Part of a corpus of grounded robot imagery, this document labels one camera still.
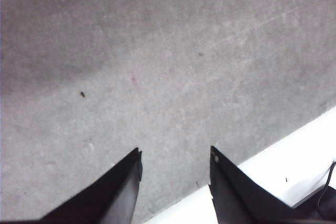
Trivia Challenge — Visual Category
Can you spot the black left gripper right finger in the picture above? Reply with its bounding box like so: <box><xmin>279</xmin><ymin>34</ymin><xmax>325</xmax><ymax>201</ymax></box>
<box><xmin>208</xmin><ymin>145</ymin><xmax>316</xmax><ymax>224</ymax></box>

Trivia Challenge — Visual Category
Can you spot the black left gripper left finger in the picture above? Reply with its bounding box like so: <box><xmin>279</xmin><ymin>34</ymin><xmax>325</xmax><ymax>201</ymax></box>
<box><xmin>0</xmin><ymin>146</ymin><xmax>143</xmax><ymax>224</ymax></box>

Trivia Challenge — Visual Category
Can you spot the grey table cloth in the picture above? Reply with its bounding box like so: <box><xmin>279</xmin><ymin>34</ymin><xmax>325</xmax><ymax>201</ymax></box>
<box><xmin>0</xmin><ymin>0</ymin><xmax>336</xmax><ymax>224</ymax></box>

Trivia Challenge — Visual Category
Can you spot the thin black cable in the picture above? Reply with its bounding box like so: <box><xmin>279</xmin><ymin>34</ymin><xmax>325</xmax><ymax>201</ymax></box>
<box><xmin>316</xmin><ymin>160</ymin><xmax>336</xmax><ymax>218</ymax></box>

